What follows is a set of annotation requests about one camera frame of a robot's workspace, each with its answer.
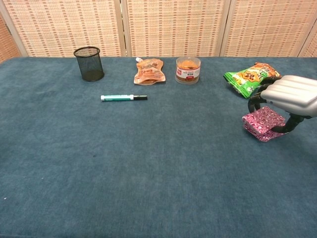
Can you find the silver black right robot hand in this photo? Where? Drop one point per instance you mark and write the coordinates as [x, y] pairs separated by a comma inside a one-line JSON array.
[[292, 95]]

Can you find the pink patterned packet stack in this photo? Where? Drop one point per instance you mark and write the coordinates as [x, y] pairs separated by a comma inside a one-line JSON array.
[[262, 121]]

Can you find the green orange snack bag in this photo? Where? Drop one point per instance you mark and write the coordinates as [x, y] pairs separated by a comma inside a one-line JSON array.
[[244, 80]]

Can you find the woven bamboo screen panel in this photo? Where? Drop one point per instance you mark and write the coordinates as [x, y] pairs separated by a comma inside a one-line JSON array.
[[175, 27], [267, 27], [64, 27], [6, 42], [311, 48]]

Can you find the clear plastic snack jar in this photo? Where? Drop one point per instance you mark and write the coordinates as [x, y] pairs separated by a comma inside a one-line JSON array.
[[187, 70]]

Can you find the orange spout pouch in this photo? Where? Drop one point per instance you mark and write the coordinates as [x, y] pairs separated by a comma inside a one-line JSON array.
[[149, 72]]

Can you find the teal tablecloth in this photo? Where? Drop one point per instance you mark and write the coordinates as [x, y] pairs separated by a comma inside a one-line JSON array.
[[148, 161]]

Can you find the green white marker pen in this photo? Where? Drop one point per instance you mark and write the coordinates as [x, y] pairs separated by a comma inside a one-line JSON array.
[[116, 98]]

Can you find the black mesh pen holder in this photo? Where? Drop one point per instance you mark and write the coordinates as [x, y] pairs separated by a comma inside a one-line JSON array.
[[89, 65]]

